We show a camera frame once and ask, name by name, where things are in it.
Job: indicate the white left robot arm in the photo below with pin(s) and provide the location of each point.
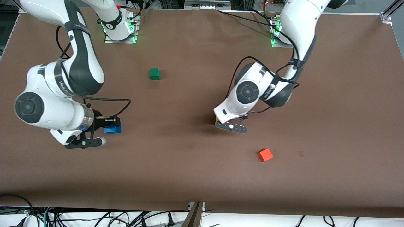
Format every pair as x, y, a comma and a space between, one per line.
300, 25

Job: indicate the aluminium rail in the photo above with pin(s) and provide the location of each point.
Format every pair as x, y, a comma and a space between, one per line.
206, 3

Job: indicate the blue wooden block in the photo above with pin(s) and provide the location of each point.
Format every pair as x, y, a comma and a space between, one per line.
113, 130

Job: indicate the aluminium frame corner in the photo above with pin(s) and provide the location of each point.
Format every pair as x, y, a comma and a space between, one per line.
23, 8
386, 14

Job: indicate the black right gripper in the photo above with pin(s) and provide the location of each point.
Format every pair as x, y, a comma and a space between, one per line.
98, 119

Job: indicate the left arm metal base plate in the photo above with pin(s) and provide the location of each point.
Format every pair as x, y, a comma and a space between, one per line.
277, 44

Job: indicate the orange wooden block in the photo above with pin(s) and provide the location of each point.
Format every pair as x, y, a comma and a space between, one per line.
265, 155

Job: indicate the metal frame strut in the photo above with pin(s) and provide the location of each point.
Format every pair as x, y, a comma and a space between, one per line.
194, 217

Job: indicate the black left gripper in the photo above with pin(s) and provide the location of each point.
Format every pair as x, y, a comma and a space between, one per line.
245, 117

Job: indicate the brown table cover sheet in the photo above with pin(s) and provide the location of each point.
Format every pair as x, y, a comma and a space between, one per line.
189, 173

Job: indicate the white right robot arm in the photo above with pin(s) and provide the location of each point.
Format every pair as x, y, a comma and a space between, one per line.
79, 56

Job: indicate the black power plug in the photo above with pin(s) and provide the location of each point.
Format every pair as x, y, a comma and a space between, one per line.
170, 220

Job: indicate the green wooden block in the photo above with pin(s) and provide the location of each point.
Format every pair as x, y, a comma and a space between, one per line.
154, 74

